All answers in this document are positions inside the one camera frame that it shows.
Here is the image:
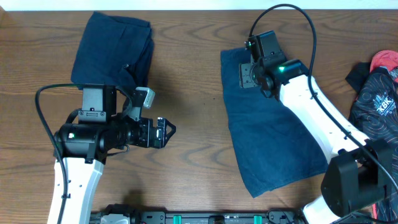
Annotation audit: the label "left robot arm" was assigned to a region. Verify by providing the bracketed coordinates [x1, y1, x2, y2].
[47, 85, 176, 223]

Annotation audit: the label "black mounting rail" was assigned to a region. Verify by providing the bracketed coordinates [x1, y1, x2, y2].
[89, 204, 305, 224]

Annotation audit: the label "blue denim shorts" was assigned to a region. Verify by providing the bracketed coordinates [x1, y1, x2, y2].
[220, 48, 328, 198]

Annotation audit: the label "black patterned jersey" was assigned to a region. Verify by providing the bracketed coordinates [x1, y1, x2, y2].
[345, 62, 398, 222]

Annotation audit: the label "folded dark navy garment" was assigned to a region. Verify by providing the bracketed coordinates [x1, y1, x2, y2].
[71, 12, 154, 90]

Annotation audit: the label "red garment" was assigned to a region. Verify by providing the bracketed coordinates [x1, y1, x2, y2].
[369, 50, 397, 82]

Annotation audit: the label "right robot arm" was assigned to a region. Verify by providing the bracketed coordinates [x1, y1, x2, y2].
[239, 30, 392, 223]

